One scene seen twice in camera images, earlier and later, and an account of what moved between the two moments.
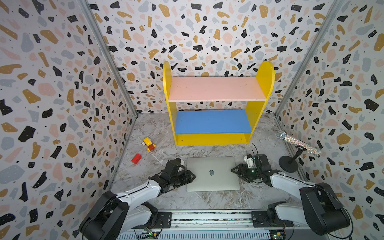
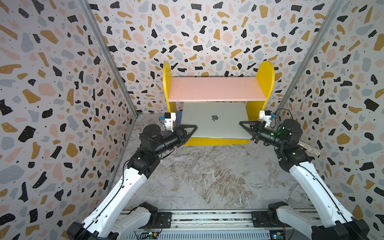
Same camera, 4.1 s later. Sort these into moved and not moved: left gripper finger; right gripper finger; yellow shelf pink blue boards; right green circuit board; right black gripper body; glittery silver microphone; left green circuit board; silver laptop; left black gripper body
Moved: left black gripper body; right gripper finger; right black gripper body; left gripper finger; silver laptop
Not moved: glittery silver microphone; right green circuit board; left green circuit board; yellow shelf pink blue boards
